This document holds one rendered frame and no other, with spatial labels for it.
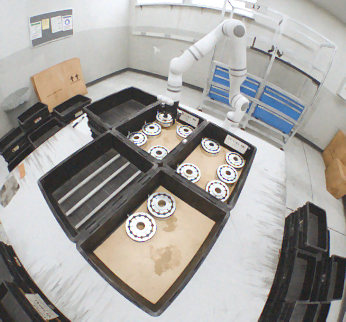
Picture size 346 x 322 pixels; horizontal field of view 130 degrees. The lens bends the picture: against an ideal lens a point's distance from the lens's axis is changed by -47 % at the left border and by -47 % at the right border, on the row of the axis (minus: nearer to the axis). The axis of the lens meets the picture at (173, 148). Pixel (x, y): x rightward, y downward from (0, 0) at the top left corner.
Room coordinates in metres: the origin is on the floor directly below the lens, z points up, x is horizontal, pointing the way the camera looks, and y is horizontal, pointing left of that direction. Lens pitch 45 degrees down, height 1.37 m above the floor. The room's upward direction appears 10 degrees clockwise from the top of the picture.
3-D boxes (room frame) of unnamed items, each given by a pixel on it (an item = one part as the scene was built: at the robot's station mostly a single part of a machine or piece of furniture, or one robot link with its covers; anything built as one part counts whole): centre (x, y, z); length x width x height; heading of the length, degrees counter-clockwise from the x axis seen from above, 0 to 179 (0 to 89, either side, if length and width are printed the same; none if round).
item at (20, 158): (0.42, 1.48, 0.26); 0.40 x 0.30 x 0.23; 158
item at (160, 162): (0.59, 0.07, 0.92); 0.40 x 0.30 x 0.02; 151
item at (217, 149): (0.57, -0.19, 0.86); 0.10 x 0.10 x 0.01
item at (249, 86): (2.25, -0.75, 0.60); 0.72 x 0.03 x 0.56; 68
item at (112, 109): (0.73, 0.33, 0.87); 0.40 x 0.30 x 0.11; 151
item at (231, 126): (0.78, -0.33, 0.83); 0.09 x 0.09 x 0.17; 80
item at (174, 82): (0.71, 0.05, 1.14); 0.09 x 0.07 x 0.15; 10
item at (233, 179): (0.41, -0.26, 0.86); 0.10 x 0.10 x 0.01
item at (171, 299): (0.09, 0.00, 0.92); 0.40 x 0.30 x 0.02; 151
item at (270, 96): (1.95, -1.50, 0.60); 0.72 x 0.03 x 0.56; 68
